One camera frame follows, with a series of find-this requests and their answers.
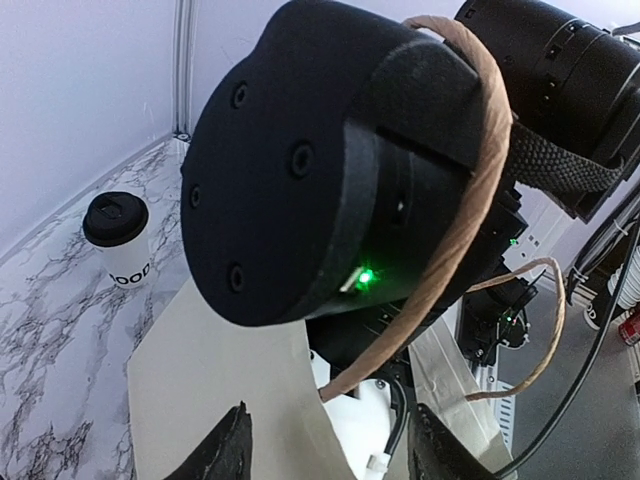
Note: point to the right aluminium post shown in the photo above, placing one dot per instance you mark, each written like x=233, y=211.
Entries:
x=182, y=67

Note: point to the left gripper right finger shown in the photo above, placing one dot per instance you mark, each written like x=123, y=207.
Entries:
x=434, y=452

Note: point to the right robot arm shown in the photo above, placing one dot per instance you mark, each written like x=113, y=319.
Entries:
x=360, y=174

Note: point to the black cup lid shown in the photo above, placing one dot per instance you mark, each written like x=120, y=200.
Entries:
x=114, y=218

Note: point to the red soda can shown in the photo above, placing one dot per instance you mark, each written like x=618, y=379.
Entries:
x=629, y=330

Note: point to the stack of white cups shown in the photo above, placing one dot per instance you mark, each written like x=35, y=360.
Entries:
x=628, y=299

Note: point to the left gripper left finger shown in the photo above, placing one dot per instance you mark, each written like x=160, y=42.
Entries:
x=225, y=453

